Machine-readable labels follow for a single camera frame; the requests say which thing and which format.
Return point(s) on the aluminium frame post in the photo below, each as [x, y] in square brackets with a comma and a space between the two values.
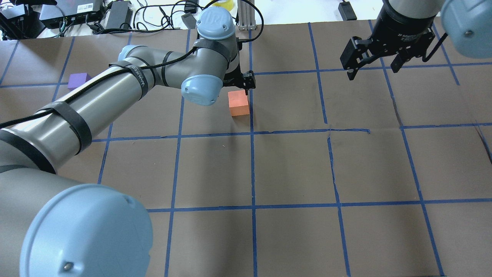
[246, 15]

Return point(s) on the grey power brick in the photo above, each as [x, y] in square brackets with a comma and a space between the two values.
[119, 15]

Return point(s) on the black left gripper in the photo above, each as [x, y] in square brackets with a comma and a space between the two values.
[246, 80]

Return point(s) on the orange foam cube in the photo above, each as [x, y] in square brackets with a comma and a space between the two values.
[238, 103]

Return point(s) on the yellow tape roll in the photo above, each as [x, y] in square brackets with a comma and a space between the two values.
[226, 4]

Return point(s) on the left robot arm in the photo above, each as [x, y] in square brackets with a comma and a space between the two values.
[57, 218]

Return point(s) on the black power adapter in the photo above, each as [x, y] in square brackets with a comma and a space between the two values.
[346, 11]

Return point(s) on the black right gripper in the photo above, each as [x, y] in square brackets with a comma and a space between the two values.
[399, 27]

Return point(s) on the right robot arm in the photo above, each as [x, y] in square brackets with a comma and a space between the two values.
[467, 23]

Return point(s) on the purple foam cube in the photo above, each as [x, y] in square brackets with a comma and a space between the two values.
[77, 79]

